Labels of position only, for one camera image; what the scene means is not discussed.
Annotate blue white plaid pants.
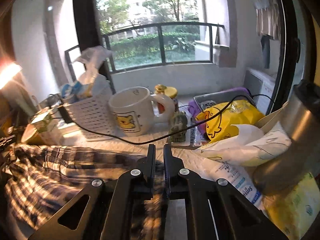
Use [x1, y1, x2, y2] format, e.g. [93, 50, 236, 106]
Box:
[4, 144, 167, 239]

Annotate white tube of cream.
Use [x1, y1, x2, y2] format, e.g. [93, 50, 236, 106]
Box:
[192, 153, 263, 210]

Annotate steel thermos tumbler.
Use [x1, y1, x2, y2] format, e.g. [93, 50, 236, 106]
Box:
[252, 79, 320, 197]

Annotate yellow tissue box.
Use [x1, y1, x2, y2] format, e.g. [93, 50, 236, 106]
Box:
[263, 173, 319, 239]

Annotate yellow snack bag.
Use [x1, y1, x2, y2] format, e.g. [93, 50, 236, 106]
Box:
[205, 99, 265, 143]

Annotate small green figurine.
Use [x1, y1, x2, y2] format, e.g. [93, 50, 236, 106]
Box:
[168, 111, 188, 143]

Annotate white plastic basket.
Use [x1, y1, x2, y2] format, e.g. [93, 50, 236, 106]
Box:
[63, 74, 116, 141]

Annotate black power adapter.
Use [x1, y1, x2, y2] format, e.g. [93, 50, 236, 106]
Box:
[57, 105, 73, 124]

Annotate white bear mug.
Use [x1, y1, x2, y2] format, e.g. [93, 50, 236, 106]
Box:
[108, 86, 175, 137]

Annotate tan food container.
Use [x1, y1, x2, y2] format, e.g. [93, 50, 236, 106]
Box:
[21, 124, 42, 145]

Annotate green white carton box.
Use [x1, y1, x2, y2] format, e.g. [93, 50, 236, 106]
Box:
[31, 112, 63, 145]

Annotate yellow lid jar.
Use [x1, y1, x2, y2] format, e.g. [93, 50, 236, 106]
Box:
[154, 84, 178, 112]

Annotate white plastic bag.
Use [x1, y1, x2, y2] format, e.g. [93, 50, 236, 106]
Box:
[73, 46, 112, 85]

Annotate desk lamp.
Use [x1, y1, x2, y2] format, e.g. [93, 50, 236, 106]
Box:
[1, 62, 37, 116]

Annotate black balcony railing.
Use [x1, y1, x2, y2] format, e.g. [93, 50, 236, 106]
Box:
[64, 22, 226, 82]

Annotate black charging cable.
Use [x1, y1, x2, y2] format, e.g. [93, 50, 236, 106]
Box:
[48, 93, 276, 146]

